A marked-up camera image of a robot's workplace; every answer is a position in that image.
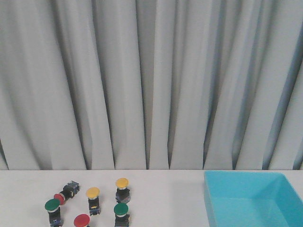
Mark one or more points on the yellow push button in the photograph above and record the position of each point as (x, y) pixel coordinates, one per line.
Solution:
(93, 200)
(122, 191)

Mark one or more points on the red push button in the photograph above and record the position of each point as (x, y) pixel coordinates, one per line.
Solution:
(82, 220)
(67, 192)

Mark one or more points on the light blue plastic box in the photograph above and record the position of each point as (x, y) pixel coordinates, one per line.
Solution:
(251, 199)

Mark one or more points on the grey pleated curtain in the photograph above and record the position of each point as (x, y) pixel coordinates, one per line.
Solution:
(151, 84)

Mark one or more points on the lying red push button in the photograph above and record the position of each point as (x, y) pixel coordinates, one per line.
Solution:
(67, 192)

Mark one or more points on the right green push button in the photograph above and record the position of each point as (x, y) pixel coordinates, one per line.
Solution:
(121, 215)

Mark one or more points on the green push button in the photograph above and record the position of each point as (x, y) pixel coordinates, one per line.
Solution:
(54, 212)
(121, 215)

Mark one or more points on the left green push button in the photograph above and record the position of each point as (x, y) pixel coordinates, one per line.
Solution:
(54, 212)

